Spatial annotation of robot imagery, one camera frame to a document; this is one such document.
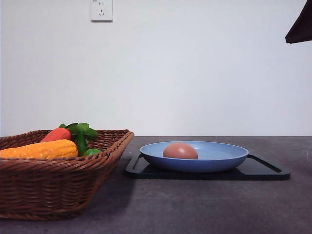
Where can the brown egg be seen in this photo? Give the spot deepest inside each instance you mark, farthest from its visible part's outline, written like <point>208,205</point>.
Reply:
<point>180,150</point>

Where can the dark green rectangular tray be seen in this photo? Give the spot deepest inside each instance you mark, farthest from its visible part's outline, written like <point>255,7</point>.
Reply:
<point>251,169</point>

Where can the yellow toy corn cob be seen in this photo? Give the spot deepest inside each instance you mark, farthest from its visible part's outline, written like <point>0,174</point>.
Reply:
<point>47,149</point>

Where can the orange toy carrot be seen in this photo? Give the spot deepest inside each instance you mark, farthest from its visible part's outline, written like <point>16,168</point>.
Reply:
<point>56,134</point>

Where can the blue round plate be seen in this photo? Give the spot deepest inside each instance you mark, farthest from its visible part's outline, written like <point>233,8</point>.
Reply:
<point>212,157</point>

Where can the white wall power socket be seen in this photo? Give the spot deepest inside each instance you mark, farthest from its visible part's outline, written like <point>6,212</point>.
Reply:
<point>101,11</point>

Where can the brown wicker basket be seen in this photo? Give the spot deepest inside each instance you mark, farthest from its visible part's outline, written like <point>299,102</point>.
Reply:
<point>57,188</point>

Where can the green toy vegetable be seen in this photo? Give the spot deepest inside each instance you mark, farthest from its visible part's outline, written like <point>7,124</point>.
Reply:
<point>92,151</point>

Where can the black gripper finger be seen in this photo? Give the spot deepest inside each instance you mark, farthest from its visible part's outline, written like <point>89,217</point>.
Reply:
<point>301,29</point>

